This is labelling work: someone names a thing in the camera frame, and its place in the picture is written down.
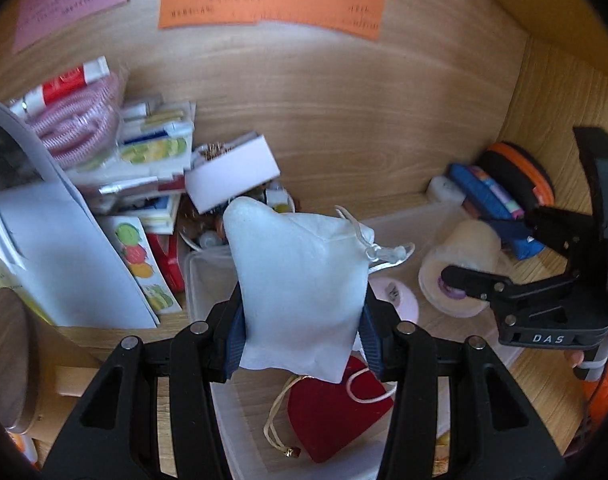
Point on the white cardboard box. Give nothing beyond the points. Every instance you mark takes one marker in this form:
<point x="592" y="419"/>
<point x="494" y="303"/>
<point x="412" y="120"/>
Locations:
<point x="234" y="170"/>

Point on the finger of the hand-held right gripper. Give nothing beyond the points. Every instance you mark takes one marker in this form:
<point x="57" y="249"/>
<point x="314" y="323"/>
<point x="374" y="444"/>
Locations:
<point x="489" y="282"/>
<point x="559" y="230"/>

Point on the white paper folder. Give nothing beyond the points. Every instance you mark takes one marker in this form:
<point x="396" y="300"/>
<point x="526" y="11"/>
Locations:
<point x="69" y="250"/>

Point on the small fruit print packet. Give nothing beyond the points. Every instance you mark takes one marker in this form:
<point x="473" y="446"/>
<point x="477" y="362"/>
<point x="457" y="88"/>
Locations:
<point x="154" y="150"/>

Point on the wooden desktop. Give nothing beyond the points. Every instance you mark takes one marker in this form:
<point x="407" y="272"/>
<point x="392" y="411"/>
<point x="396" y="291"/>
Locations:
<point x="539" y="390"/>

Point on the clear plastic bin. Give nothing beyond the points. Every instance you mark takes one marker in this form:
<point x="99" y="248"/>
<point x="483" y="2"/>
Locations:
<point x="424" y="240"/>

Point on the blue patterned package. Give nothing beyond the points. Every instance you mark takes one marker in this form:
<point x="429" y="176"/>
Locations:
<point x="494" y="205"/>

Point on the orange and black round case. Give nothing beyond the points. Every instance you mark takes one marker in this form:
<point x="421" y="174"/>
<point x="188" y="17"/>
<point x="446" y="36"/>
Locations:
<point x="521" y="175"/>

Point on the red and white tube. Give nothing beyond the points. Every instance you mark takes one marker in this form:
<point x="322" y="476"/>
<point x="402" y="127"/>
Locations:
<point x="59" y="85"/>

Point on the yellow booklet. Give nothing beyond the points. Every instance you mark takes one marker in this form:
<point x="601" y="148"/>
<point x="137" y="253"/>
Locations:
<point x="4" y="280"/>

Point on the person's right hand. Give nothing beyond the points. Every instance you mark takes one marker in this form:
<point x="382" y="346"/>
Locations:
<point x="575" y="359"/>

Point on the orange paper note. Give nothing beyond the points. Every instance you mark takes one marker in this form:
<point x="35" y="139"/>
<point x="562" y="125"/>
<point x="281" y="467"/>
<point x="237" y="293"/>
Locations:
<point x="269" y="0"/>

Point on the heap of small bottles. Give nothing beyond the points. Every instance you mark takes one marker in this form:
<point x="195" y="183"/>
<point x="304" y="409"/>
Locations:
<point x="209" y="232"/>

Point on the small white block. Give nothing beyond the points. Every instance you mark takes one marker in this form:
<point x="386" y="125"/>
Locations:
<point x="444" y="189"/>

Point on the blue and white packet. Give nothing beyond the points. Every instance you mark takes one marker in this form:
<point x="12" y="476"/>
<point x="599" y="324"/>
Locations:
<point x="156" y="130"/>

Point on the cream foam roll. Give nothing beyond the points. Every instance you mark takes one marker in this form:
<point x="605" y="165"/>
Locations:
<point x="464" y="265"/>

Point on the long fruit print packet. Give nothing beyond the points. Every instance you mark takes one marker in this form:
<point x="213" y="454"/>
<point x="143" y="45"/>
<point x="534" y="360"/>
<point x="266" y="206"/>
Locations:
<point x="141" y="265"/>

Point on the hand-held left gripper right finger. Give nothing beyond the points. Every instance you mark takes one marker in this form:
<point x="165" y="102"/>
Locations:
<point x="371" y="340"/>

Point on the red box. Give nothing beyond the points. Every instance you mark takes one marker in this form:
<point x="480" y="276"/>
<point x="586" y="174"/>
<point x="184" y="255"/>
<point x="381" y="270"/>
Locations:
<point x="166" y="260"/>

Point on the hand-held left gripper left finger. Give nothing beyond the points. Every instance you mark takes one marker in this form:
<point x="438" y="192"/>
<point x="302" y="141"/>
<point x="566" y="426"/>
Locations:
<point x="234" y="340"/>

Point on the pink paper note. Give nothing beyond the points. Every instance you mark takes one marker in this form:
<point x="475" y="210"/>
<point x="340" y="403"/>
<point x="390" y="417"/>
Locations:
<point x="69" y="0"/>

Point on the round wooden disc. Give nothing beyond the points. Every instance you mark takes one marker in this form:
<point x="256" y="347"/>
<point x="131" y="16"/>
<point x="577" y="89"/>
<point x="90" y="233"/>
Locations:
<point x="6" y="360"/>

